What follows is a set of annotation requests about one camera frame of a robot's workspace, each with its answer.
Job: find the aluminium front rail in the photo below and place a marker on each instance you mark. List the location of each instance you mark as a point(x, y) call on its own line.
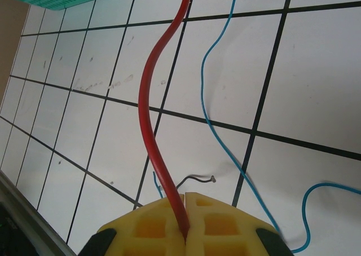
point(34, 230)

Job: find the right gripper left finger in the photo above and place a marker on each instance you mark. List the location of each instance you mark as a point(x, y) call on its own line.
point(141, 233)

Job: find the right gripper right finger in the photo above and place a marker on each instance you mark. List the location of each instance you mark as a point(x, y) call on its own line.
point(225, 233)

